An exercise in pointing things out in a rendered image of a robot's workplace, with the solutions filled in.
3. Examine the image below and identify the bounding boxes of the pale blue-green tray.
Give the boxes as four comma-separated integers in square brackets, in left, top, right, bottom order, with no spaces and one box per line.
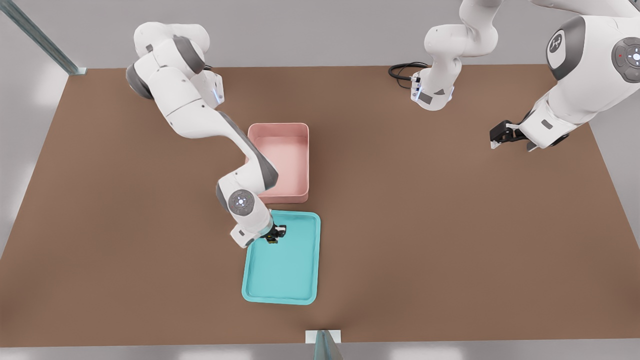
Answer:
[241,210,322,306]

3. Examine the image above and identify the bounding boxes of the pink open box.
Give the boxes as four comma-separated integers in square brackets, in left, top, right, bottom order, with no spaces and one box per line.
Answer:
[245,122,310,204]

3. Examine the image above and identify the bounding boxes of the black cable loop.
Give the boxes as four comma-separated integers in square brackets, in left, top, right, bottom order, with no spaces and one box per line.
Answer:
[388,62,431,90]

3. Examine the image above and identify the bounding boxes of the silver frame post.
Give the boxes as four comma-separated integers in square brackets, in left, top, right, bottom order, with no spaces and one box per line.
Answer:
[305,329,345,360]
[0,0,87,76]

